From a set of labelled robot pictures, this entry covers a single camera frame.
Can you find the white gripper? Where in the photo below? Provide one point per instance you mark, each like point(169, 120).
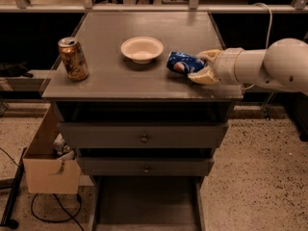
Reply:
point(225, 65)

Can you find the blue pepsi can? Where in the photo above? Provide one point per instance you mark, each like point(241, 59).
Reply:
point(184, 63)

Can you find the grey drawer cabinet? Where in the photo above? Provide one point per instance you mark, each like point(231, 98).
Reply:
point(121, 91)

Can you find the gold soda can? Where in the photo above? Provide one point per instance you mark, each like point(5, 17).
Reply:
point(73, 58)

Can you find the grey top drawer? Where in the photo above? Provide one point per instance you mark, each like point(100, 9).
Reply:
point(121, 135)

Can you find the grey drawer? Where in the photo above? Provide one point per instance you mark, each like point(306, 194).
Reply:
point(147, 203)
point(145, 166)
point(121, 135)

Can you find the grey middle drawer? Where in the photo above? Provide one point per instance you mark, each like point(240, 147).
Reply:
point(145, 166)

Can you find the grey bottom drawer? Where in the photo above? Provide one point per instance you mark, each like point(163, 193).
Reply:
point(147, 203)

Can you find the white bowl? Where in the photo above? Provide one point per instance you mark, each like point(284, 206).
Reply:
point(142, 50)

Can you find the metal diagonal strut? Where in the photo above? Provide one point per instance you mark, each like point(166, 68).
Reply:
point(266, 105)

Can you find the crumpled items in box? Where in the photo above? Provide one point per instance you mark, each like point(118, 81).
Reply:
point(62, 150)

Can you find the cardboard box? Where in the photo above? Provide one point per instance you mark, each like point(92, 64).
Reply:
point(45, 173)

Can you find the black stand leg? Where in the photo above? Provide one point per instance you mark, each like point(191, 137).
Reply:
point(12, 185)

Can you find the black object on rail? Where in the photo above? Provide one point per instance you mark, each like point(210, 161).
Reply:
point(14, 70)

